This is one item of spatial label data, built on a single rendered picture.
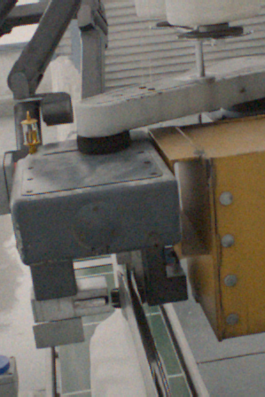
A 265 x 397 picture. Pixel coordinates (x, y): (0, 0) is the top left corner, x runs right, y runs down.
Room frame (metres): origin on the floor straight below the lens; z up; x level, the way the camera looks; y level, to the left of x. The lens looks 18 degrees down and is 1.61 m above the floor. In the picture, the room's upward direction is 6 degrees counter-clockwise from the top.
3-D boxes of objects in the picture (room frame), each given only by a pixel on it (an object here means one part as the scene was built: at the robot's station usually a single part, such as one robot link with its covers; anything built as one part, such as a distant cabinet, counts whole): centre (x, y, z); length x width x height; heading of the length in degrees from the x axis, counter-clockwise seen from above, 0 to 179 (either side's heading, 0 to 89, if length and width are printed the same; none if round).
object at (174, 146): (1.06, -0.08, 1.26); 0.22 x 0.05 x 0.16; 5
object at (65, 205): (1.00, 0.06, 1.21); 0.30 x 0.25 x 0.30; 5
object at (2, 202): (1.10, 0.22, 1.28); 0.08 x 0.05 x 0.09; 5
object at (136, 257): (1.13, 0.01, 1.07); 0.03 x 0.01 x 0.13; 95
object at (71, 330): (1.11, 0.17, 0.98); 0.09 x 0.05 x 0.05; 95
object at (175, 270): (1.14, -0.05, 1.04); 0.08 x 0.06 x 0.05; 95
